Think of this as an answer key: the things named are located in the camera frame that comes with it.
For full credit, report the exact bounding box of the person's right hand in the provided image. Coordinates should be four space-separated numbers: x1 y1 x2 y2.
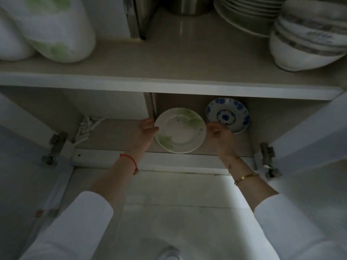
206 122 237 161

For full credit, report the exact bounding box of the person's left hand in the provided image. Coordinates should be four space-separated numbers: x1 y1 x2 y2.
132 118 160 155

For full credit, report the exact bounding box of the white plate with green print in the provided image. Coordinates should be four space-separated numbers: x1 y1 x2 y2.
154 107 207 154

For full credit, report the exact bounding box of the person's right forearm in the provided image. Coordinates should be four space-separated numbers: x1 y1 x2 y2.
220 156 280 212

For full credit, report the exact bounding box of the person's left forearm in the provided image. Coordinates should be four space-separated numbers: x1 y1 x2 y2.
89 150 149 207

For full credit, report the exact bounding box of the blue patterned white plate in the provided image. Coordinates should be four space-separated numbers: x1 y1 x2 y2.
205 97 251 134

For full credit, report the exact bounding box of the white cabinet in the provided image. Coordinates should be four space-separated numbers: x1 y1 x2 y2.
0 8 347 176

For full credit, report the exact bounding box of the gold bangle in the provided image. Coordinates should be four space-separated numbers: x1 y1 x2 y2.
234 173 260 186

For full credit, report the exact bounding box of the metal cabinet hinge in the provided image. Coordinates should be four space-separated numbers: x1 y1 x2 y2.
259 142 281 180
41 132 69 166

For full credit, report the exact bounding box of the white cabinet door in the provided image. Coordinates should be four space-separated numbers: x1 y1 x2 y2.
0 92 75 260
267 90 347 241

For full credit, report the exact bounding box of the stack of white plates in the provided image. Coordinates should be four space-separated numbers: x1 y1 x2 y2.
213 0 288 38

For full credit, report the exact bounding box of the stack of striped white bowls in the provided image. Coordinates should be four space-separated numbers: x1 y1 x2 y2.
269 0 347 72

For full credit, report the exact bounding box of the stainless steel pot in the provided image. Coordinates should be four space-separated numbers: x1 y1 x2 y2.
162 0 215 17

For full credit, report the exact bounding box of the white left sleeve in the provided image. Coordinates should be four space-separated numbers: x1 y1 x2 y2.
18 190 114 260

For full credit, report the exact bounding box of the white sleeve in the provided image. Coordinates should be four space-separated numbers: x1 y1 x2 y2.
18 190 114 260
253 193 347 260

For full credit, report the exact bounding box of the white right sleeve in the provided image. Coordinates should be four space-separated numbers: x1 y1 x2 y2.
253 193 347 260

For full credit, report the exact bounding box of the large white green-printed dish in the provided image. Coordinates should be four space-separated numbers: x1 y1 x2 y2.
0 0 97 63

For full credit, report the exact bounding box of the large plain white dish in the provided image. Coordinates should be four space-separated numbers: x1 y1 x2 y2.
0 13 37 61

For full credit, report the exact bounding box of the red string bracelet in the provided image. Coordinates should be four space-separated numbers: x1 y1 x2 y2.
120 153 139 176

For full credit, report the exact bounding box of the white braided cord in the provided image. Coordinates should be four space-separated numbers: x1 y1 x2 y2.
74 116 105 146

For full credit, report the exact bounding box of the metal rack frame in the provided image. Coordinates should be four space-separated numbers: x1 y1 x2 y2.
121 0 159 40

